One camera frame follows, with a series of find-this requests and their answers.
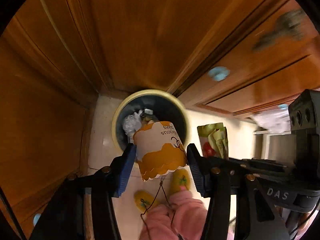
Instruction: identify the green snack packet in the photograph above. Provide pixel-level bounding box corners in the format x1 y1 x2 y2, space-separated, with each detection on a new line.
197 122 229 159

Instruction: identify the clear plastic bottle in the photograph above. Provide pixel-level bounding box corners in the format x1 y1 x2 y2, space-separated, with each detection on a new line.
140 108 158 126

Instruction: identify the round black trash bin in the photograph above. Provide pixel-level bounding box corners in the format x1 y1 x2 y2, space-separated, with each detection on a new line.
111 89 190 151

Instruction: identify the yellow slipper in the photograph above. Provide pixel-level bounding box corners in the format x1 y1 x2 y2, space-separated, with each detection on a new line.
134 190 160 213
170 169 190 194

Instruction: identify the blue cabinet knob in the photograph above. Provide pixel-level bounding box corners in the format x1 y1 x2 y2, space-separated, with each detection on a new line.
208 66 230 82

